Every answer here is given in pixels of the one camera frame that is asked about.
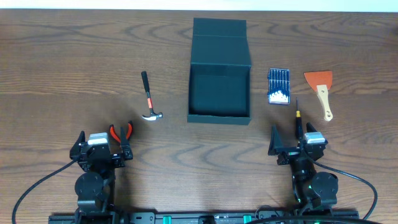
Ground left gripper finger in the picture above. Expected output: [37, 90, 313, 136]
[70, 131, 85, 160]
[120, 128, 133, 160]

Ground orange scraper wooden handle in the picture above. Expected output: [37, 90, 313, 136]
[304, 71, 333, 121]

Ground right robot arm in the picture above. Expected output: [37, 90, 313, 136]
[268, 123, 338, 215]

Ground dark green open box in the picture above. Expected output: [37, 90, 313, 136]
[187, 18, 252, 125]

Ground blue precision screwdriver set case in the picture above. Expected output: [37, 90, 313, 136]
[267, 68, 290, 105]

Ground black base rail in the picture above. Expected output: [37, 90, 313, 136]
[48, 210, 360, 224]

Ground orange handled pliers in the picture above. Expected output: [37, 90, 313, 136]
[109, 121, 133, 143]

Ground small claw hammer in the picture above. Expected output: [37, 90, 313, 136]
[141, 71, 164, 121]

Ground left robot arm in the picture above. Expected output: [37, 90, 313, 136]
[70, 122, 133, 224]

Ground black yellow screwdriver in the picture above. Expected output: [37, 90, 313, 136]
[295, 98, 303, 141]

